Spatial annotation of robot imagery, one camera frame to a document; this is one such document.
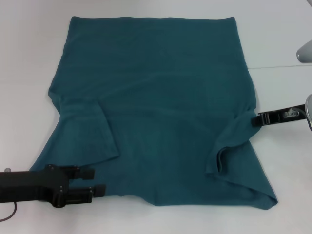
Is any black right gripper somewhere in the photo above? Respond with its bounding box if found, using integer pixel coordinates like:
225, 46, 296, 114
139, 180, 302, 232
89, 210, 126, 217
251, 104, 307, 127

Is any dark left gripper cable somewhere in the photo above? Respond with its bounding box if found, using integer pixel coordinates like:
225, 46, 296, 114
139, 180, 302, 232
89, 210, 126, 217
0, 167, 18, 216

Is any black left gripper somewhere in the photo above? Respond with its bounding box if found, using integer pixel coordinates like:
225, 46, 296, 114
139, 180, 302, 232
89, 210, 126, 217
0, 164, 108, 209

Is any teal blue shirt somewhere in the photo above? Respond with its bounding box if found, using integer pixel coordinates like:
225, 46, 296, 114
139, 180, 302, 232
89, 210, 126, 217
28, 16, 279, 211

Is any dark right gripper cable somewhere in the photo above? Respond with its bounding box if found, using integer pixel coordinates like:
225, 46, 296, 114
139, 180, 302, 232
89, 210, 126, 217
284, 107, 312, 133

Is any dark gripper cable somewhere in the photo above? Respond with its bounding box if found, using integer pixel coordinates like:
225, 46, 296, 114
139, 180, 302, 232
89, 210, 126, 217
284, 107, 312, 133
0, 167, 18, 216

